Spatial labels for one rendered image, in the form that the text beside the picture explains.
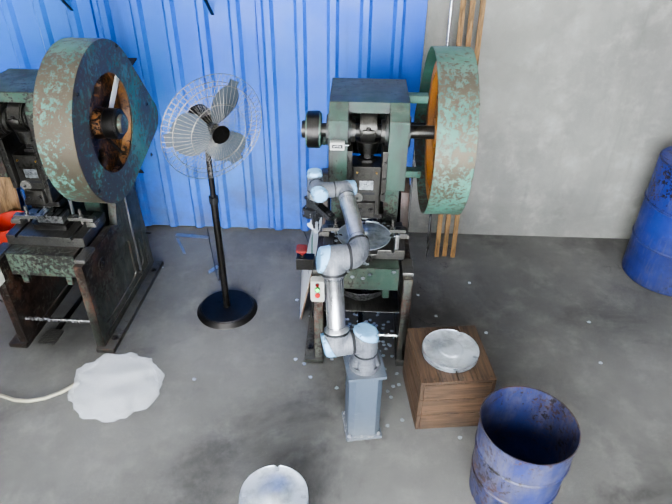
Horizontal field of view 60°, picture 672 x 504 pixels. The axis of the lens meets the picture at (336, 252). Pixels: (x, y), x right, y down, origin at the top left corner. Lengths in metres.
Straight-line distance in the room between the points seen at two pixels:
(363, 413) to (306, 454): 0.36
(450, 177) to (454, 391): 1.07
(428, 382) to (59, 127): 2.08
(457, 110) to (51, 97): 1.79
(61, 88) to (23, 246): 1.12
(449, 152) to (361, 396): 1.22
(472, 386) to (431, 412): 0.26
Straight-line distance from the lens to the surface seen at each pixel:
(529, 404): 2.94
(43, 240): 3.65
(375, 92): 3.02
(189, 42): 4.18
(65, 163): 2.97
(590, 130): 4.54
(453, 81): 2.70
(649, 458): 3.47
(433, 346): 3.10
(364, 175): 3.01
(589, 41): 4.31
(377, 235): 3.15
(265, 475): 2.73
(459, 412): 3.17
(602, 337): 4.04
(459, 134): 2.63
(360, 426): 3.07
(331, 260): 2.49
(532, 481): 2.70
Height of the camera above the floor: 2.49
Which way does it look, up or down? 35 degrees down
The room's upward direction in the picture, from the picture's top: 1 degrees clockwise
